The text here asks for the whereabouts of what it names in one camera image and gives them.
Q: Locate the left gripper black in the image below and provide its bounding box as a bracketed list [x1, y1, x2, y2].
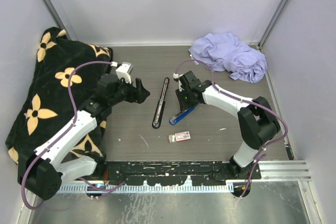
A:
[109, 75, 150, 106]

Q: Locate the blue stapler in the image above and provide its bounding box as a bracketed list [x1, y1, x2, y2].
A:
[169, 107, 195, 125]

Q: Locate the black stapler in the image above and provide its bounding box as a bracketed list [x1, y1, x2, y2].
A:
[152, 77, 170, 129]

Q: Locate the red white staple box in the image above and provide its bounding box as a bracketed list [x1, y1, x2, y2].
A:
[168, 131, 191, 143]

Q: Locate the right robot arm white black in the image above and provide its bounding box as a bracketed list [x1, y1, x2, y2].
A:
[173, 71, 280, 179]

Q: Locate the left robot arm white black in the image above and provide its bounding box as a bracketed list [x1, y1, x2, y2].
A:
[17, 74, 150, 200]

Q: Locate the lavender crumpled cloth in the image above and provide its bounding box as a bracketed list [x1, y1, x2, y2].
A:
[189, 33, 267, 83]

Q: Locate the black floral blanket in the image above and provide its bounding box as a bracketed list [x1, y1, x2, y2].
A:
[5, 27, 113, 163]

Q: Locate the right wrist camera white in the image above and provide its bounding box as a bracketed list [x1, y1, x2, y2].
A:
[173, 73, 185, 92]

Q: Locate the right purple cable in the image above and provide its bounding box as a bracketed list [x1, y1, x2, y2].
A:
[173, 59, 289, 198]

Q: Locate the purple cable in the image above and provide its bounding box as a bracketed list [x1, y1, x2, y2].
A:
[21, 61, 127, 211]
[173, 59, 289, 198]

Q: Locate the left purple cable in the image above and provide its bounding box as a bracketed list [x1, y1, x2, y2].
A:
[21, 61, 127, 211]

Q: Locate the white cable duct strip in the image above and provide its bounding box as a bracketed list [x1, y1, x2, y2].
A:
[58, 183, 234, 194]

